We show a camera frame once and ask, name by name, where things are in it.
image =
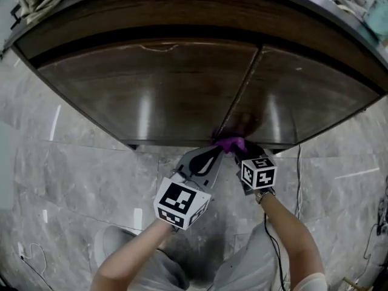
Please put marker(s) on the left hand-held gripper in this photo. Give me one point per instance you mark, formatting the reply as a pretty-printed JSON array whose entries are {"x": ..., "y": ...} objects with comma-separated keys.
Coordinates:
[{"x": 179, "y": 199}]

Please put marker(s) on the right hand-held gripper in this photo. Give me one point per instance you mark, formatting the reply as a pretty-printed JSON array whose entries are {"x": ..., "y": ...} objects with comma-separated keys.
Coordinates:
[{"x": 260, "y": 174}]

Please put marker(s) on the purple cloth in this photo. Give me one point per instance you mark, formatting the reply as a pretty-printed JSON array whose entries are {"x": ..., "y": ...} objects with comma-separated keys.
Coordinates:
[{"x": 230, "y": 144}]

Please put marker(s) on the brown wooden cabinet door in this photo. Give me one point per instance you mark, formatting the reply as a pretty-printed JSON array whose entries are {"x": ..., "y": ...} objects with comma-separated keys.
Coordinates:
[
  {"x": 136, "y": 95},
  {"x": 303, "y": 102}
]

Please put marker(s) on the person's left forearm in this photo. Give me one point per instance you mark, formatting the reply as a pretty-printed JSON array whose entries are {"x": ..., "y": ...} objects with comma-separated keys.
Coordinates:
[{"x": 130, "y": 253}]

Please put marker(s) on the person's right forearm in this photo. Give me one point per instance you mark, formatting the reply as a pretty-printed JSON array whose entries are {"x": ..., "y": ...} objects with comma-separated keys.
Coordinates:
[{"x": 291, "y": 232}]

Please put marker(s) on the dark wooden sink cabinet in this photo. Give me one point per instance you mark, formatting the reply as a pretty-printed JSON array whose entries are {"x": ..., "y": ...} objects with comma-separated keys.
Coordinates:
[{"x": 182, "y": 14}]

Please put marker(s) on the silver wristwatch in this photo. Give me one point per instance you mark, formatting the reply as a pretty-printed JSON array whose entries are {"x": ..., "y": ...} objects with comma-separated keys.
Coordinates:
[{"x": 263, "y": 196}]

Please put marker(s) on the person's grey trousers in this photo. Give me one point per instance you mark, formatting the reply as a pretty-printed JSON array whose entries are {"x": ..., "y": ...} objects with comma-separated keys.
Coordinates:
[{"x": 242, "y": 268}]

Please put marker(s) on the person's white shirt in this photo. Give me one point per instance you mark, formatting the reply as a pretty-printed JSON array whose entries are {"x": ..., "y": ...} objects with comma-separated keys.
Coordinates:
[{"x": 309, "y": 282}]

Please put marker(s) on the wooden stool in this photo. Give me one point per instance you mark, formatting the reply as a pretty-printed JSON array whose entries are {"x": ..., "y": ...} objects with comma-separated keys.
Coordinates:
[{"x": 350, "y": 283}]

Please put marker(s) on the teal cartoon water bottle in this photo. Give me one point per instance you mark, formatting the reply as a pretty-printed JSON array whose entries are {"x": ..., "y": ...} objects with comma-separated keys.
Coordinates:
[{"x": 379, "y": 14}]

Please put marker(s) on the white power strip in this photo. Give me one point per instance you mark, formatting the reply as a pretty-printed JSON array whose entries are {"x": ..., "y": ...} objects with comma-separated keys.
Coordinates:
[{"x": 21, "y": 250}]

